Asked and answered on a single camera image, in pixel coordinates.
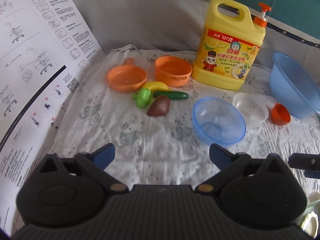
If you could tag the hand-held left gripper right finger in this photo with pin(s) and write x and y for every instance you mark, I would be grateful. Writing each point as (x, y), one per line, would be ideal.
(217, 155)

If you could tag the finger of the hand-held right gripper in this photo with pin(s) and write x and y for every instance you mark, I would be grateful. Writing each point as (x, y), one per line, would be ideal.
(305, 161)

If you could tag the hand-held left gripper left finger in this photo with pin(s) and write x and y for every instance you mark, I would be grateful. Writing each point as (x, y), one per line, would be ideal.
(105, 153)

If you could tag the blue transparent bowl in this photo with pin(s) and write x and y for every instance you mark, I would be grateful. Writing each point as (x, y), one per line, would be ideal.
(217, 130)

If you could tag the white round plate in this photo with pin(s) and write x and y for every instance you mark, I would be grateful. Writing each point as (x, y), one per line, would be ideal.
(315, 197)

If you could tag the green rectangular plate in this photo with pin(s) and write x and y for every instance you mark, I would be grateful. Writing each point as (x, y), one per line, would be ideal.
(313, 208)

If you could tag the small yellow scalloped plate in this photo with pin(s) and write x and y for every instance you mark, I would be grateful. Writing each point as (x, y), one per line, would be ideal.
(312, 226)

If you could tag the white cat-print blanket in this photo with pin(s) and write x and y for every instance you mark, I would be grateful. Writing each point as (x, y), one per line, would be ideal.
(150, 142)

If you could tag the clear transparent bowl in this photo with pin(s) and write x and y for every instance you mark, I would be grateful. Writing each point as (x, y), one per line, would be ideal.
(250, 115)

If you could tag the small orange bowl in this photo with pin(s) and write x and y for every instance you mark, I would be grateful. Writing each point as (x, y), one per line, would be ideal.
(281, 115)

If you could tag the green toy vegetable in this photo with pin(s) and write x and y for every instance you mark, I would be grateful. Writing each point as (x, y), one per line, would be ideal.
(143, 97)

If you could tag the blue plastic basin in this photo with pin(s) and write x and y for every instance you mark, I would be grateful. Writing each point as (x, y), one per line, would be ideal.
(292, 92)

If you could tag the brown toy vegetable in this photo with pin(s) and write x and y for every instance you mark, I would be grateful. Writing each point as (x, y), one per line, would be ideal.
(158, 106)

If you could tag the green toy cucumber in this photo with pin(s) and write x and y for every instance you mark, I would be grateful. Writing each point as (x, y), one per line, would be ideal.
(172, 95)

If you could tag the orange toy pan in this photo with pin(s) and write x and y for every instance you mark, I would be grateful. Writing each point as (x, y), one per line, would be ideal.
(125, 78)

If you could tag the yellow toy banana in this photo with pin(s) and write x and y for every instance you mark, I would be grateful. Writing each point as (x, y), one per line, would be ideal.
(156, 85)

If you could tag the orange toy pot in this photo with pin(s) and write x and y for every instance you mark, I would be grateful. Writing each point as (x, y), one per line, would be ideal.
(172, 70)

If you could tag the yellow detergent pump bottle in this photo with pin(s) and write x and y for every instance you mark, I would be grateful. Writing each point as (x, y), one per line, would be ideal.
(225, 55)

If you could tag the white printed instruction sheet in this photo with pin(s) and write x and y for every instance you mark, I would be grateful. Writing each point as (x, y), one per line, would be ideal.
(37, 55)

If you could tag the teal and grey fabric backdrop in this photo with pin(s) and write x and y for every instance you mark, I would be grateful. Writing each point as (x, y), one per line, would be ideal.
(150, 17)

